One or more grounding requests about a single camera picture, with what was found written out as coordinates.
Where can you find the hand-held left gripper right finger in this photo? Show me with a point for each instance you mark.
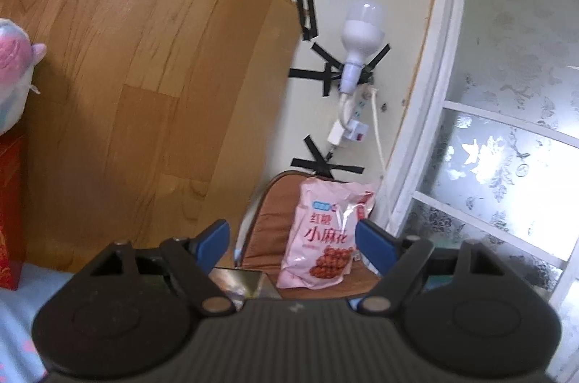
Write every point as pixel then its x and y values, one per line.
pixel 373 246

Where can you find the white light bulb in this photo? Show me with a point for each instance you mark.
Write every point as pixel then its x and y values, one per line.
pixel 359 30

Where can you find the crossed black tape strips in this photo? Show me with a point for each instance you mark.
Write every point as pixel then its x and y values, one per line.
pixel 307 163
pixel 307 73
pixel 310 12

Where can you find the frosted patterned glass window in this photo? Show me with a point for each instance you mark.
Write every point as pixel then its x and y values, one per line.
pixel 497 48

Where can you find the black metal tin box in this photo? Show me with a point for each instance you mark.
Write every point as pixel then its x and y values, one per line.
pixel 244 283

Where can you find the pink and blue plush toy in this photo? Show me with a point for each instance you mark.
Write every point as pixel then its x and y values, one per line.
pixel 11 62

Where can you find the wooden headboard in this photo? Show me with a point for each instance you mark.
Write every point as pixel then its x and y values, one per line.
pixel 135 71

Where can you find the brown chair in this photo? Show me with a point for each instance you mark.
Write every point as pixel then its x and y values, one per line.
pixel 271 220

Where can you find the large pink snack bag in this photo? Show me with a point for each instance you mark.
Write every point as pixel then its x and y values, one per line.
pixel 316 229

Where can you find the white power strip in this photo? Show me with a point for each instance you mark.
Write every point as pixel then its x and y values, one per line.
pixel 364 105

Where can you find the white adapter with red switch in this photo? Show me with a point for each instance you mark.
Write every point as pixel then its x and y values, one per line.
pixel 357 133

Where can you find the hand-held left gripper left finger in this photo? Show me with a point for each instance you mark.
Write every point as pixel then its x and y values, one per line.
pixel 212 245

